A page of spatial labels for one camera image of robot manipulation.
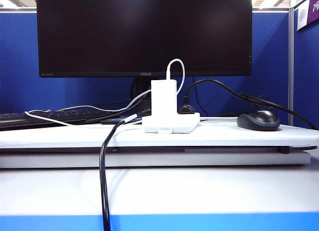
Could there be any black round plug with cable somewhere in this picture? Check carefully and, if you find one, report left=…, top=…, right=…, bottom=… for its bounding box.
left=178, top=79, right=319, bottom=130

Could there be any grey metal partition post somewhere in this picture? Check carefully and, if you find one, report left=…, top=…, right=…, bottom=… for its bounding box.
left=288, top=5, right=295, bottom=126

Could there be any white charger cable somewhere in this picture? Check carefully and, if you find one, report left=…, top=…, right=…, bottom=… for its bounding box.
left=24, top=58, right=186, bottom=127

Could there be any white charger block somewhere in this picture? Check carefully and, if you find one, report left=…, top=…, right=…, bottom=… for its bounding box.
left=151, top=79, right=178, bottom=117

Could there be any black monitor stand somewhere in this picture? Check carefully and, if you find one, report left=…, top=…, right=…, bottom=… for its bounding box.
left=100, top=77, right=160, bottom=125

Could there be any black computer mouse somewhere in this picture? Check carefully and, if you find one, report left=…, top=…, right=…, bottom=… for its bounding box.
left=236, top=109, right=281, bottom=131

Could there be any black computer monitor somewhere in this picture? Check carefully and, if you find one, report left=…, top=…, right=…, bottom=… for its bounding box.
left=35, top=0, right=253, bottom=79

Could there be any white and purple sign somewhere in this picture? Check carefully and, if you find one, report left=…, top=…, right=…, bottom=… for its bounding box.
left=296, top=0, right=319, bottom=32

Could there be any white power strip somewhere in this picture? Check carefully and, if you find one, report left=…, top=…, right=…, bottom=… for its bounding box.
left=141, top=112, right=201, bottom=135

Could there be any black keyboard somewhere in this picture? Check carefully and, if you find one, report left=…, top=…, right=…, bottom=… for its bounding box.
left=0, top=109, right=152, bottom=131

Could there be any white riser base board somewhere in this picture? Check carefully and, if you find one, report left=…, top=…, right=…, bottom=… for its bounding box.
left=0, top=151, right=312, bottom=169

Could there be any black triangular plug with cable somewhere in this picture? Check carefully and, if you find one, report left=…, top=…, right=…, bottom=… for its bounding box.
left=99, top=113, right=138, bottom=231

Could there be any white desk riser board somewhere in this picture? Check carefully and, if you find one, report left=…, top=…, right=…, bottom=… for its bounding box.
left=0, top=115, right=319, bottom=150

